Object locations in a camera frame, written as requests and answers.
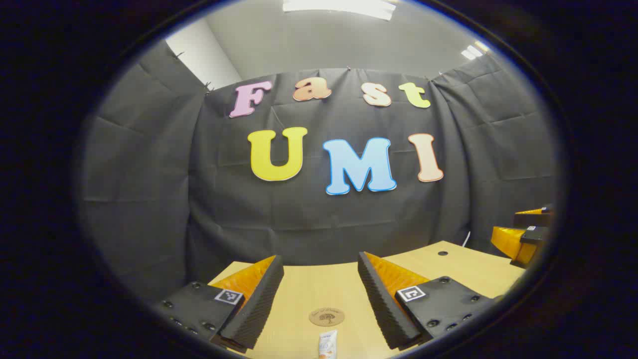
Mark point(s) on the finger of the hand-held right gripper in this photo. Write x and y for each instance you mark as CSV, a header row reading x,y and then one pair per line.
x,y
508,242
533,220

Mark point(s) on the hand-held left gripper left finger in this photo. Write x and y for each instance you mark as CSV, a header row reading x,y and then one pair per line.
x,y
259,304

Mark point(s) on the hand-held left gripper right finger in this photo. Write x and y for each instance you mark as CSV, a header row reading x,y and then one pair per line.
x,y
379,304

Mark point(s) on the round wooden coaster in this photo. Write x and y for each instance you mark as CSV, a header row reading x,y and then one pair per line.
x,y
326,317

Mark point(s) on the white toothpaste tube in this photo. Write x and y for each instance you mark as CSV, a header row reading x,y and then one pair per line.
x,y
328,345

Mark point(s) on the light wooden desktop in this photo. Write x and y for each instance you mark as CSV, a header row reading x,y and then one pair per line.
x,y
309,294

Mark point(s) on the black backdrop cloth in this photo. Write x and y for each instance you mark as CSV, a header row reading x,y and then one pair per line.
x,y
224,209

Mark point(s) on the small ceiling light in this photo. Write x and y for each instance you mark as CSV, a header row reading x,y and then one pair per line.
x,y
473,51

